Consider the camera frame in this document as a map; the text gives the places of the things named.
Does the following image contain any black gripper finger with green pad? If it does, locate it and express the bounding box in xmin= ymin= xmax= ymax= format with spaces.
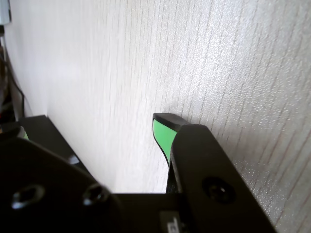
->
xmin=0 ymin=115 xmax=127 ymax=233
xmin=152 ymin=113 xmax=277 ymax=233

